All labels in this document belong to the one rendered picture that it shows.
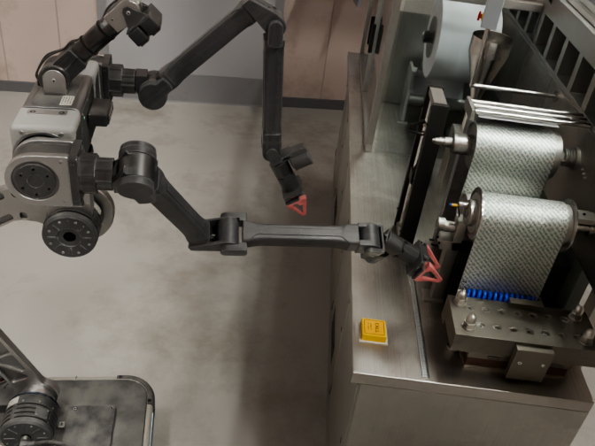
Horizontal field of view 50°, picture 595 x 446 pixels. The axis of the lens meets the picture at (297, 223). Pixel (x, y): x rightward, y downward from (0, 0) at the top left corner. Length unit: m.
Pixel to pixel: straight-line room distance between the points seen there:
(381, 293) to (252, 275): 1.49
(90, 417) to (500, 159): 1.63
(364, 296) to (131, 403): 1.00
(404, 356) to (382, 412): 0.17
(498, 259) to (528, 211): 0.16
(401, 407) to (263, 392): 1.10
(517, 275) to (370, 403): 0.55
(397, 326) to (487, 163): 0.55
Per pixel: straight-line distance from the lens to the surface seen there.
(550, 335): 1.88
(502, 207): 1.81
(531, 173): 2.03
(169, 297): 3.27
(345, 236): 1.70
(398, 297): 2.03
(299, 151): 1.95
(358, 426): 1.94
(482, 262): 1.88
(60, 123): 1.47
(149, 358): 2.99
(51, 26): 5.17
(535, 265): 1.92
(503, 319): 1.87
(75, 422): 2.46
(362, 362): 1.80
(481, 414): 1.92
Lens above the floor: 2.18
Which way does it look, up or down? 35 degrees down
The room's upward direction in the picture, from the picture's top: 8 degrees clockwise
